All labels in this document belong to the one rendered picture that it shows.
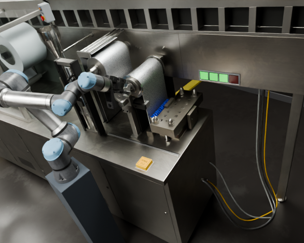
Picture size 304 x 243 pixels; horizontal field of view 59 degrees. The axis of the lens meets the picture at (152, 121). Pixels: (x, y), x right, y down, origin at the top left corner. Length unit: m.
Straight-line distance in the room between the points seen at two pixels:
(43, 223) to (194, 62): 1.97
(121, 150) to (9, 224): 1.61
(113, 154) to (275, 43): 1.07
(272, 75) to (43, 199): 2.35
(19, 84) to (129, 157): 0.72
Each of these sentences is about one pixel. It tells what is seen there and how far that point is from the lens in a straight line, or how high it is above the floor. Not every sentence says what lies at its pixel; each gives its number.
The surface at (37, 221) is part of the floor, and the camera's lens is 2.83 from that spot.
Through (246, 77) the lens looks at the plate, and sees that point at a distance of 1.58.
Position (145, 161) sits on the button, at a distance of 1.52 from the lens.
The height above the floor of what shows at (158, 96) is 1.10.
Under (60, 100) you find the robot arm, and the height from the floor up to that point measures 1.44.
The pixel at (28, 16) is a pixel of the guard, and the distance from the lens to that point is 2.25.
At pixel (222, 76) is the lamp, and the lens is 1.62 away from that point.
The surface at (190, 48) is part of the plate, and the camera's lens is 1.63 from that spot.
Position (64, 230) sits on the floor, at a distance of 2.63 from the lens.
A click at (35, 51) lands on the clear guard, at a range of 2.29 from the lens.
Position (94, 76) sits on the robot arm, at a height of 1.46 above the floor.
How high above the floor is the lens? 2.00
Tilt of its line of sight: 37 degrees down
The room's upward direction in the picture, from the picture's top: 14 degrees counter-clockwise
